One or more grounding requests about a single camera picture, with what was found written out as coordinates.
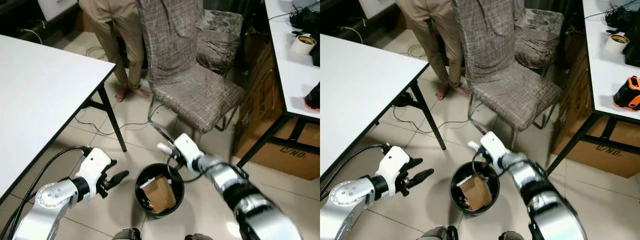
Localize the black round rubbish bin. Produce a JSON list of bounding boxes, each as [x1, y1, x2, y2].
[[450, 161, 501, 216], [135, 163, 185, 220]]

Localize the brown cardboard piece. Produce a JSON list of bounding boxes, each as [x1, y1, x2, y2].
[[457, 174, 494, 212], [140, 175, 177, 215]]

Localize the grey plaid fabric chair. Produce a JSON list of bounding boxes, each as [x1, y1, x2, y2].
[[136, 0, 246, 147], [452, 0, 565, 147]]

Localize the white table with black legs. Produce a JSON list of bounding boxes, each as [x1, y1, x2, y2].
[[0, 34, 129, 207], [320, 34, 447, 190]]

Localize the brown wooden cabinet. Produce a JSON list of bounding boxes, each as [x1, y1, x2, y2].
[[232, 34, 287, 157], [552, 34, 597, 147]]

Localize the orange and black tool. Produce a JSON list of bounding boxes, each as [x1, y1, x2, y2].
[[613, 76, 640, 112], [304, 82, 321, 112]]

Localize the grey patterned cushioned chair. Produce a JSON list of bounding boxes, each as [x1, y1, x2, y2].
[[196, 9, 245, 76], [515, 7, 565, 71]]

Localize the person in khaki trousers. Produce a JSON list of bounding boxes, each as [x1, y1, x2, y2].
[[395, 0, 471, 100], [79, 0, 152, 103]]

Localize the black box device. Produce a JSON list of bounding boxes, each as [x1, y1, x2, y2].
[[625, 34, 640, 67], [310, 34, 321, 67]]

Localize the white flat board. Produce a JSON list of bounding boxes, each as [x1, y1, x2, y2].
[[357, 0, 396, 20], [37, 0, 79, 22]]

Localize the white tape roll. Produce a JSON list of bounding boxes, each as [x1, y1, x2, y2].
[[291, 33, 317, 57], [604, 33, 630, 56]]

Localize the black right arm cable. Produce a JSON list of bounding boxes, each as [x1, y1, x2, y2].
[[166, 155, 202, 184], [471, 150, 506, 177]]

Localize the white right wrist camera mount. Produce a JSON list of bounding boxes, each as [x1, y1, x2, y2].
[[480, 131, 512, 173], [172, 132, 205, 174]]

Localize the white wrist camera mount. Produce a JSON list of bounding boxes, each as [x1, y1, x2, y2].
[[75, 147, 114, 189], [375, 146, 412, 194], [172, 132, 205, 174], [480, 131, 512, 173]]

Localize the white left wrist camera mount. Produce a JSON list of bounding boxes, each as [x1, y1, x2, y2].
[[75, 147, 114, 189], [375, 146, 412, 194]]

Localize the thin black floor cable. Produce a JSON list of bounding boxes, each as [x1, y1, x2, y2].
[[75, 102, 167, 137], [392, 102, 484, 135]]

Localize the thin white cable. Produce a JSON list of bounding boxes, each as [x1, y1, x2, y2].
[[340, 25, 364, 45], [20, 27, 44, 45]]

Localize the white desk with black frame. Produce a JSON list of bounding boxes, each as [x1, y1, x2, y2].
[[547, 0, 640, 177], [235, 0, 321, 169]]

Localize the dark tangled cable bundle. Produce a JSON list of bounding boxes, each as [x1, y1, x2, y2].
[[603, 5, 640, 37], [289, 7, 321, 37]]

